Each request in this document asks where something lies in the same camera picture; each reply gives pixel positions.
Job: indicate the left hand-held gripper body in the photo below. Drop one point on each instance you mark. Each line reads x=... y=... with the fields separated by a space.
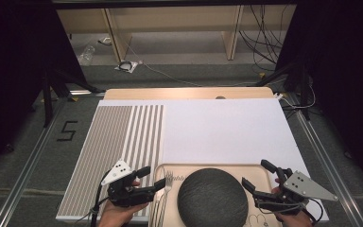
x=119 y=173

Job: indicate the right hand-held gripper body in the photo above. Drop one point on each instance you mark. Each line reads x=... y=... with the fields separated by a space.
x=307 y=187

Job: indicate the beige tray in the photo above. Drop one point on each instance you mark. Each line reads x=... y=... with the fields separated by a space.
x=249 y=171

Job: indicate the silver fork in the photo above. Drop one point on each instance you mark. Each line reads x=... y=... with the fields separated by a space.
x=169 y=183

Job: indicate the silver knife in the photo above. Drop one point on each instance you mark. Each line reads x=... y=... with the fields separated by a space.
x=155 y=211

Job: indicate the round black plate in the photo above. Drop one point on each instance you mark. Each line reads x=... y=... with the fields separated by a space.
x=212 y=198

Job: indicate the person's right hand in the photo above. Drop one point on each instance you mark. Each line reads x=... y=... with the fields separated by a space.
x=294 y=220

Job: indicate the person's left hand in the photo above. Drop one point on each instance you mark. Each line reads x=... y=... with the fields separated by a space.
x=116 y=217

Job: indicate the striped placemat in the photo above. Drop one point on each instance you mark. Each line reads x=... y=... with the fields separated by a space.
x=113 y=135

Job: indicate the white board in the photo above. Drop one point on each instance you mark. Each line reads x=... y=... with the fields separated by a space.
x=227 y=132

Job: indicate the wooden table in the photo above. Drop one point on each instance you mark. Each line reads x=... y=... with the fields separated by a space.
x=186 y=93

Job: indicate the black tripod stand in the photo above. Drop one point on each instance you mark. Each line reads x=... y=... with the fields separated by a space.
x=60 y=82
x=296 y=75

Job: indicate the clear plastic bag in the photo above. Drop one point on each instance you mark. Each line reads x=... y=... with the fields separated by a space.
x=86 y=55

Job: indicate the black curtain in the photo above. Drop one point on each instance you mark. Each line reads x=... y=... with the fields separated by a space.
x=15 y=63
x=340 y=63

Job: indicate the beige background desk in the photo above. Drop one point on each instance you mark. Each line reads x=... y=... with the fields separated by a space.
x=176 y=19

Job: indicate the aluminium rail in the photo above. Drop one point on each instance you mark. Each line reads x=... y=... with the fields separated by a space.
x=331 y=164
x=28 y=164

